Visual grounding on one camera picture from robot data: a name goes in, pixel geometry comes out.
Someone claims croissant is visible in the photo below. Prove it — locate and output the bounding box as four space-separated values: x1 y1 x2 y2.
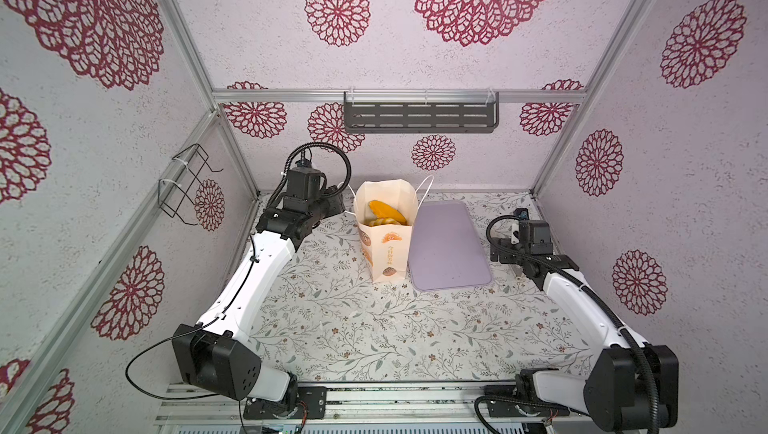
368 200 407 225

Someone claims striped bread roll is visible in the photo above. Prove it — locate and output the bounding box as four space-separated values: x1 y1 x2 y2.
367 217 407 227

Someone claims cream paper bread bag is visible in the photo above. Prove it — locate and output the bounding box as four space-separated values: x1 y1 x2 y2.
350 175 434 283

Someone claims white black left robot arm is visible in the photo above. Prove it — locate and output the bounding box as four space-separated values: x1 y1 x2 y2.
171 186 345 417

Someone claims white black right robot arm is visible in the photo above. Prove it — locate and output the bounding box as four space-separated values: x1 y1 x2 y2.
488 236 679 433

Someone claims lilac plastic tray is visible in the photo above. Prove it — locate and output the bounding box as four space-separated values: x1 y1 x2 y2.
408 200 493 291

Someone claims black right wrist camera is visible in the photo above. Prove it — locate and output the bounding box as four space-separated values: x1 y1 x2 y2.
512 208 554 255

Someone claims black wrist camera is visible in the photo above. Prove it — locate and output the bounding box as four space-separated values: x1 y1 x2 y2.
512 208 554 255
283 160 327 210

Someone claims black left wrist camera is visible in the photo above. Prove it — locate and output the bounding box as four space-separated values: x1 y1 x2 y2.
283 160 327 210

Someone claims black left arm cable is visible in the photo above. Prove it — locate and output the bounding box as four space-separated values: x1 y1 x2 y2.
124 141 353 402

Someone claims grey metal wall shelf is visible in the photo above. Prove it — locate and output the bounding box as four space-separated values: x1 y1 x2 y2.
342 92 500 134

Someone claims black wire wall basket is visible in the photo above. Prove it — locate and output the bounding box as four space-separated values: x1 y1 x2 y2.
156 143 223 226

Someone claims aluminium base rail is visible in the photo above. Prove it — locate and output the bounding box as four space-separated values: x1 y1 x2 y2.
153 380 598 433

